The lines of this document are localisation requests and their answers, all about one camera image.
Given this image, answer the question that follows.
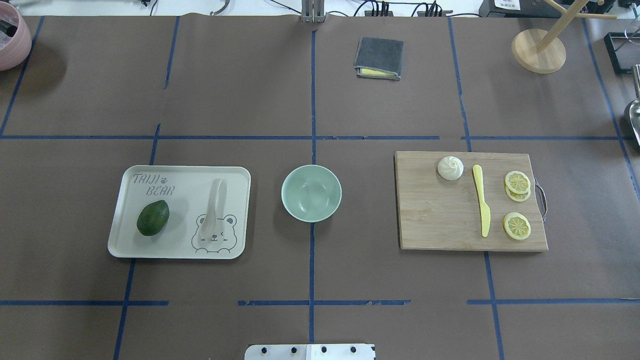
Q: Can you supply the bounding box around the white ceramic soup spoon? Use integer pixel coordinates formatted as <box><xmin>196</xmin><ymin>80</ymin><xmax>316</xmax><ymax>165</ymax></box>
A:
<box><xmin>199</xmin><ymin>178</ymin><xmax>227</xmax><ymax>240</ymax></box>

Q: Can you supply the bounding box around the white steamed bun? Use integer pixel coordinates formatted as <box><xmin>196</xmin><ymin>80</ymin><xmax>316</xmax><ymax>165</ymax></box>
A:
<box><xmin>437</xmin><ymin>156</ymin><xmax>465</xmax><ymax>181</ymax></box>

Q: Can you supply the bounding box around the light green bowl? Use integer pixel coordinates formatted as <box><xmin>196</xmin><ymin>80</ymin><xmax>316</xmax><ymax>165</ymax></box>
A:
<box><xmin>281</xmin><ymin>164</ymin><xmax>343</xmax><ymax>223</ymax></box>

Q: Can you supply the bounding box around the cream bear serving tray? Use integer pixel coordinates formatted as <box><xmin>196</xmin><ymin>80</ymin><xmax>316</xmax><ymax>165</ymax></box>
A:
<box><xmin>107</xmin><ymin>165</ymin><xmax>251</xmax><ymax>260</ymax></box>

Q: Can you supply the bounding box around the grey folded cloth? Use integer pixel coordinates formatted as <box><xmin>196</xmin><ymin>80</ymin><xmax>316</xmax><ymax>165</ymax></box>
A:
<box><xmin>353</xmin><ymin>36</ymin><xmax>404</xmax><ymax>81</ymax></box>

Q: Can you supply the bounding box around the wooden cutting board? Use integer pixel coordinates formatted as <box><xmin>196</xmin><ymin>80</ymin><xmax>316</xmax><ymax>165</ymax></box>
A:
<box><xmin>394</xmin><ymin>151</ymin><xmax>549</xmax><ymax>252</ymax></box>

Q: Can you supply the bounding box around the yellow plastic knife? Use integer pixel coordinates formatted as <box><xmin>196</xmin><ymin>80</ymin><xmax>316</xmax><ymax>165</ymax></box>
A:
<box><xmin>471</xmin><ymin>164</ymin><xmax>491</xmax><ymax>238</ymax></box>

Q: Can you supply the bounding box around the green avocado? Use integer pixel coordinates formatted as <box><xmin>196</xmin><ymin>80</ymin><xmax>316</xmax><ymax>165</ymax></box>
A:
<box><xmin>136</xmin><ymin>199</ymin><xmax>170</xmax><ymax>237</ymax></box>

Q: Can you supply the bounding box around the upper top lemon slice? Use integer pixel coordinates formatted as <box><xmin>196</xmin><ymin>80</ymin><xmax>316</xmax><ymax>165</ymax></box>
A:
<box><xmin>504</xmin><ymin>170</ymin><xmax>531</xmax><ymax>195</ymax></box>

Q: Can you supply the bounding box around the lemon slice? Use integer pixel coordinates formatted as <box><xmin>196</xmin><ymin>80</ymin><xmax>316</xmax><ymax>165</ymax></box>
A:
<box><xmin>505</xmin><ymin>187</ymin><xmax>531</xmax><ymax>203</ymax></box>
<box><xmin>503</xmin><ymin>212</ymin><xmax>531</xmax><ymax>241</ymax></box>
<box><xmin>504</xmin><ymin>170</ymin><xmax>531</xmax><ymax>195</ymax></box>

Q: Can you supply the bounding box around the upper bottom lemon slice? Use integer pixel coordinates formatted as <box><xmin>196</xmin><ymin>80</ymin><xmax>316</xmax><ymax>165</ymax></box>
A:
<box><xmin>505</xmin><ymin>187</ymin><xmax>531</xmax><ymax>203</ymax></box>

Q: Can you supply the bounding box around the lower lemon slice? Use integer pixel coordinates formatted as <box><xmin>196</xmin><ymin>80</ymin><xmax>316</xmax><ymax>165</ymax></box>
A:
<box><xmin>503</xmin><ymin>212</ymin><xmax>531</xmax><ymax>241</ymax></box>

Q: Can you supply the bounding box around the wooden stand with round base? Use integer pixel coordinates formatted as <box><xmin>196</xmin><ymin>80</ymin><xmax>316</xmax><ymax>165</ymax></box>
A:
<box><xmin>510</xmin><ymin>0</ymin><xmax>618</xmax><ymax>75</ymax></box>

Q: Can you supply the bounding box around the metal scoop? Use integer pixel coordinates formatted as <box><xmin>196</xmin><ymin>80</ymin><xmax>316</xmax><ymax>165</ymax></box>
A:
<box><xmin>625</xmin><ymin>64</ymin><xmax>640</xmax><ymax>146</ymax></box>

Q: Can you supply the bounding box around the pink pot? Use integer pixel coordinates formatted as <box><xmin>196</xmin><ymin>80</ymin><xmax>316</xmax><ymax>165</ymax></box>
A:
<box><xmin>0</xmin><ymin>1</ymin><xmax>32</xmax><ymax>72</ymax></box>

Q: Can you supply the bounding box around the grey metal post mount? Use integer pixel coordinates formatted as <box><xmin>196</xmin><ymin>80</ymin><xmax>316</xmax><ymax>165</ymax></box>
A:
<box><xmin>301</xmin><ymin>0</ymin><xmax>326</xmax><ymax>24</ymax></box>

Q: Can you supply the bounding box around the white metal base plate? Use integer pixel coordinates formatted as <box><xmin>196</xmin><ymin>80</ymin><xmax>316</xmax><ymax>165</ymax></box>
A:
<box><xmin>244</xmin><ymin>343</ymin><xmax>377</xmax><ymax>360</ymax></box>

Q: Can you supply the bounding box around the black frame tray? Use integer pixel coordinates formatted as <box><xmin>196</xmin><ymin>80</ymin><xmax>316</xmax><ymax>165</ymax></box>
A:
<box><xmin>603</xmin><ymin>32</ymin><xmax>640</xmax><ymax>75</ymax></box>

